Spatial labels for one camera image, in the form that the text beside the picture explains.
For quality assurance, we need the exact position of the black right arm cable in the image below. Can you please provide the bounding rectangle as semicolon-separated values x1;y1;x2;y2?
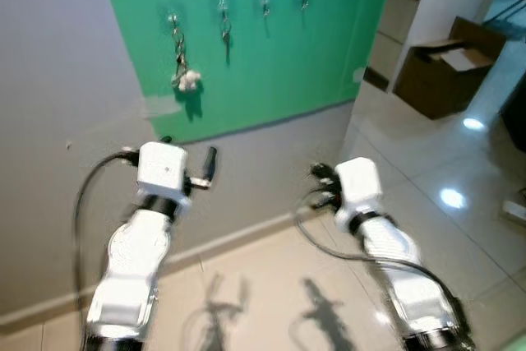
293;190;463;329

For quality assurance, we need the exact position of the green wall board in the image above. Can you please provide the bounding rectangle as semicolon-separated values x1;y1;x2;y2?
97;0;400;145

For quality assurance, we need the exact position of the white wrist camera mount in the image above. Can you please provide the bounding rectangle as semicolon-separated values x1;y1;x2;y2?
332;157;385;233
135;141;192;205

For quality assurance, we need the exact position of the key bunch with white plush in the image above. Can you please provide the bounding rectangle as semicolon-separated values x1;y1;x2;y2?
168;22;203;94

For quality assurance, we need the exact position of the white power strip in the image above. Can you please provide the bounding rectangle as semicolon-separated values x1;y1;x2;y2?
502;198;526;223

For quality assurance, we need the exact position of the single dark key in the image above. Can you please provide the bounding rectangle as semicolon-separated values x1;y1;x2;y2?
219;14;234;44

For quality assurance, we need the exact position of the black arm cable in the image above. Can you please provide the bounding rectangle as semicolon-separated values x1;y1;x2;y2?
293;190;463;329
72;149;141;321

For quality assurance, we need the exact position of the brown cardboard box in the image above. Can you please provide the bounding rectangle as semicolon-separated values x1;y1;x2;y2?
392;16;509;121

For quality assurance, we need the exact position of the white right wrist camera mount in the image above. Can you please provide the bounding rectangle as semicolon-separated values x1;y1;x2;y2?
332;157;385;233

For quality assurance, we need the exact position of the green sheet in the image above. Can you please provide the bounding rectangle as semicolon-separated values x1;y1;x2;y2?
501;330;526;351

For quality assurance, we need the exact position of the black bulky object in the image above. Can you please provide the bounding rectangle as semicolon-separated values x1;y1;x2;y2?
501;72;526;155

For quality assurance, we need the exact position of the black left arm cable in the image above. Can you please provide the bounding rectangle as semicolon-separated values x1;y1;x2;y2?
72;149;141;321

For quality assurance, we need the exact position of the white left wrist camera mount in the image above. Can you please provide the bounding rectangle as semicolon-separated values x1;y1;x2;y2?
135;141;192;205

